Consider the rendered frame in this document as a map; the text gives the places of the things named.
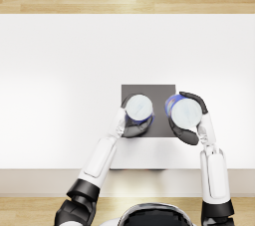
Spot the blue can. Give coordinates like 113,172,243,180
164,94,203,130
125,94,155,125

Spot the dark round robot body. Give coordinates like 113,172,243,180
117,202,196,226

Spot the dark grey square mat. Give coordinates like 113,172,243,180
121,84,177,138

